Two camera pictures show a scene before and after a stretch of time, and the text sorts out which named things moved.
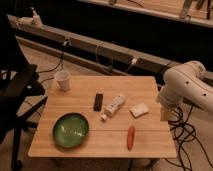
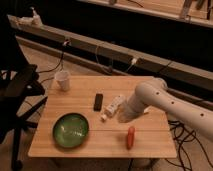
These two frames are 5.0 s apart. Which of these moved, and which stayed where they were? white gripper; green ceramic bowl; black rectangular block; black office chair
Moved: white gripper
Stayed: black office chair; black rectangular block; green ceramic bowl
